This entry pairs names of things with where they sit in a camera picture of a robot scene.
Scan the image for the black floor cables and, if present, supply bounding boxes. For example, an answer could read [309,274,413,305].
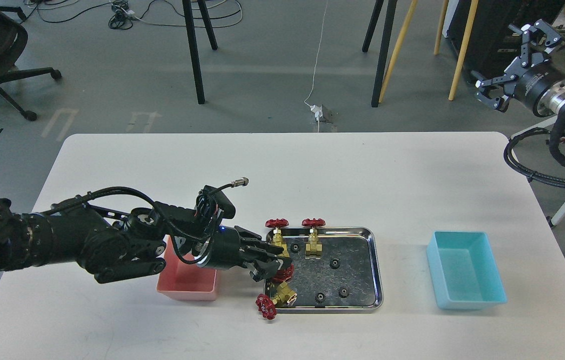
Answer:
[0,0,243,31]

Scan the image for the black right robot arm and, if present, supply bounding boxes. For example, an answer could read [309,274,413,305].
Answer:
[471,19,565,189]

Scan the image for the brass valve red handle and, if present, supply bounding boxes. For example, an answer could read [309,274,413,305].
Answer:
[255,281,297,321]
[269,263,295,284]
[301,218,326,258]
[265,218,290,257]

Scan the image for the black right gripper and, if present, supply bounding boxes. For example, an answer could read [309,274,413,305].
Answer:
[471,19,565,118]

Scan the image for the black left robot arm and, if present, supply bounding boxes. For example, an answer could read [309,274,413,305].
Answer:
[0,186,292,284]

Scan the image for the blue plastic box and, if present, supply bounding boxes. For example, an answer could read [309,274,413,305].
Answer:
[426,231,508,310]

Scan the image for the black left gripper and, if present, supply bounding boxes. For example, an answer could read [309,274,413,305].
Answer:
[196,226,291,281]

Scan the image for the black cabinet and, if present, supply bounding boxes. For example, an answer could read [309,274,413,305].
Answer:
[462,0,565,84]

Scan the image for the pink plastic box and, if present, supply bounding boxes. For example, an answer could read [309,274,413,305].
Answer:
[156,235,219,301]

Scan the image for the white power adapter with cable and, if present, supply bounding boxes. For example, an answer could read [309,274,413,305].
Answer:
[303,0,329,132]

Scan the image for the shiny metal tray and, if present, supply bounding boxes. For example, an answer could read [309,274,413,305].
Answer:
[276,227,383,313]

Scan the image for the brass valve red handle bottom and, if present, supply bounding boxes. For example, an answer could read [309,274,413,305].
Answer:
[255,281,297,321]

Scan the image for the black and wooden easel legs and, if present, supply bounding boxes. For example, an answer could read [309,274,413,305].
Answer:
[361,0,479,109]

